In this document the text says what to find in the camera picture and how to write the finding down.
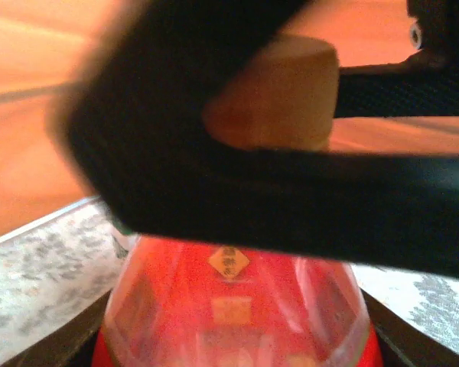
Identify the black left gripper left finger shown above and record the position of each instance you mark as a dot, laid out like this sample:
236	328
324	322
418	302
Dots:
69	340

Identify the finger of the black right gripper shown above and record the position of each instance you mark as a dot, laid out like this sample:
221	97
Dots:
405	91
252	191

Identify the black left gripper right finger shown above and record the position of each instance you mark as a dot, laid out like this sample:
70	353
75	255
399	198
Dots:
413	344

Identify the small orange bottle cap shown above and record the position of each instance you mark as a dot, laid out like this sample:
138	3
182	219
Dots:
275	95

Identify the red labelled plastic bottle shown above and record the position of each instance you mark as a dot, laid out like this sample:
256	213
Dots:
233	306

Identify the aluminium table edge rail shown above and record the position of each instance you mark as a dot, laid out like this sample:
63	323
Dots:
42	223

